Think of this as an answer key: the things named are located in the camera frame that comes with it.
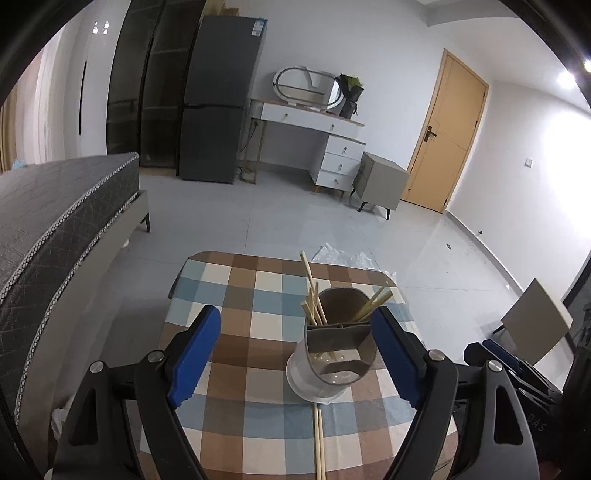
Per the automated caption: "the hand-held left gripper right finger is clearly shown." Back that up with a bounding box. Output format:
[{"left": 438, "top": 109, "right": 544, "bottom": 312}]
[{"left": 372, "top": 307, "right": 541, "bottom": 480}]

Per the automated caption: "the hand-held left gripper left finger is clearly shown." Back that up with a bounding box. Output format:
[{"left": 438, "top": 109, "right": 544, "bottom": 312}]
[{"left": 53, "top": 305, "right": 221, "bottom": 480}]

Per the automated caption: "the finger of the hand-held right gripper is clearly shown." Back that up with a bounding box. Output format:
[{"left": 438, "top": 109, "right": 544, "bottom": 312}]
[
  {"left": 482, "top": 340, "right": 564, "bottom": 395},
  {"left": 464, "top": 343, "right": 561, "bottom": 409}
]

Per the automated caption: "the bundle of bamboo chopsticks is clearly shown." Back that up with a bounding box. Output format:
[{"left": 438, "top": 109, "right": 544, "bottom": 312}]
[{"left": 299, "top": 250, "right": 394, "bottom": 326}]

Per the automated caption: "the white grey utensil holder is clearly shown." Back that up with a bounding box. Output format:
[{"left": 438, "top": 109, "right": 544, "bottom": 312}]
[{"left": 286, "top": 287, "right": 384, "bottom": 404}]

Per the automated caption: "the checkered tablecloth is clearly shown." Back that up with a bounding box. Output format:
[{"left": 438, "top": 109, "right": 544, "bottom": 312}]
[{"left": 165, "top": 251, "right": 462, "bottom": 480}]

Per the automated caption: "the clear plastic sheet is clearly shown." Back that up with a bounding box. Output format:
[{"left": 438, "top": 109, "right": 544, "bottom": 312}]
[{"left": 311, "top": 244, "right": 386, "bottom": 273}]

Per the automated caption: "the beige ribbed cloth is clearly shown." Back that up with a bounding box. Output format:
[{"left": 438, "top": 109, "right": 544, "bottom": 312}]
[{"left": 51, "top": 406, "right": 75, "bottom": 439}]

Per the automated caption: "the grey nightstand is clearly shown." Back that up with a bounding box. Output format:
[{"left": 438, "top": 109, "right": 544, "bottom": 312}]
[{"left": 349, "top": 151, "right": 411, "bottom": 220}]

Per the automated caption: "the grey quilted mattress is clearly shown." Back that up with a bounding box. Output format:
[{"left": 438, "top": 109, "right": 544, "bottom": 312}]
[{"left": 0, "top": 152, "right": 140, "bottom": 425}]

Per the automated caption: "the wooden door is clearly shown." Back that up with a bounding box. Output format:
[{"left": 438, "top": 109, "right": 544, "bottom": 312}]
[{"left": 401, "top": 48, "right": 489, "bottom": 214}]

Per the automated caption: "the white dressing table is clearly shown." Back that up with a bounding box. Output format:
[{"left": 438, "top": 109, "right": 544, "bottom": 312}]
[{"left": 249, "top": 98, "right": 366, "bottom": 195}]

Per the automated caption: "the white glossy wardrobe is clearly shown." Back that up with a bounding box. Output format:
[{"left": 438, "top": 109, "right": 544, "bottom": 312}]
[{"left": 34, "top": 9, "right": 125, "bottom": 164}]

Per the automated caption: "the dark grey fridge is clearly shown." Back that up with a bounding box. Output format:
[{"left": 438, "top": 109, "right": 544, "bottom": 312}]
[{"left": 178, "top": 15, "right": 269, "bottom": 184}]

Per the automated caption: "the dark glass cabinet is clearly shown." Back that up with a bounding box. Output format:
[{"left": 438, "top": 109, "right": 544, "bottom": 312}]
[{"left": 106, "top": 0, "right": 206, "bottom": 168}]

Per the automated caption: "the beige curtain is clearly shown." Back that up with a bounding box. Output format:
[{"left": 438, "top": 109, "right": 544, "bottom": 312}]
[{"left": 0, "top": 83, "right": 24, "bottom": 172}]

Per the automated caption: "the oval mirror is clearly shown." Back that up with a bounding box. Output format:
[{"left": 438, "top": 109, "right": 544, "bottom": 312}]
[{"left": 273, "top": 66, "right": 342, "bottom": 112}]

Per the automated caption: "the cardboard box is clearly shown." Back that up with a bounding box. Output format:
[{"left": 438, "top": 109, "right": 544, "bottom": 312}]
[{"left": 203, "top": 0, "right": 241, "bottom": 19}]

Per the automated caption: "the grey bed frame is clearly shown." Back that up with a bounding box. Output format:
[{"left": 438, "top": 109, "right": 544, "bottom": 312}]
[{"left": 14, "top": 190, "right": 151, "bottom": 416}]

